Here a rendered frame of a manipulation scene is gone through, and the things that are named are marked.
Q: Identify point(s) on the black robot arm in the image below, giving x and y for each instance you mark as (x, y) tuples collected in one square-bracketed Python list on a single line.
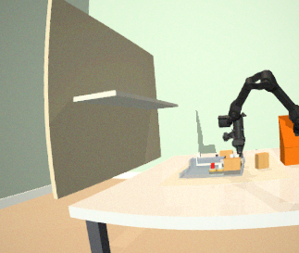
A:
[(267, 82)]

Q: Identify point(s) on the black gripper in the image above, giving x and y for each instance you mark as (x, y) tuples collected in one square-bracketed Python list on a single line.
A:
[(238, 139)]

